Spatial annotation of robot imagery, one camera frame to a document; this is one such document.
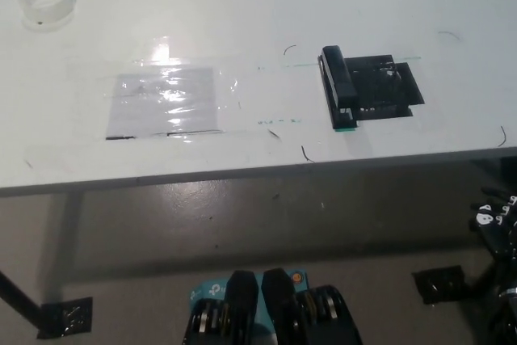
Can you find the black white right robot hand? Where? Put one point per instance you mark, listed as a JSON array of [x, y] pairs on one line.
[[490, 236]]

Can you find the black floor tape patch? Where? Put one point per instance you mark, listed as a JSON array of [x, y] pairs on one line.
[[440, 284], [66, 318]]

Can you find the clear plastic film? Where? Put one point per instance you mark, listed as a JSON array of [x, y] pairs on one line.
[[230, 86]]

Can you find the taped plastic sheet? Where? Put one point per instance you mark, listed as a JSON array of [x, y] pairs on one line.
[[161, 102]]

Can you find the clear tape roll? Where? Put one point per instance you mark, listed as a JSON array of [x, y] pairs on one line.
[[34, 11]]

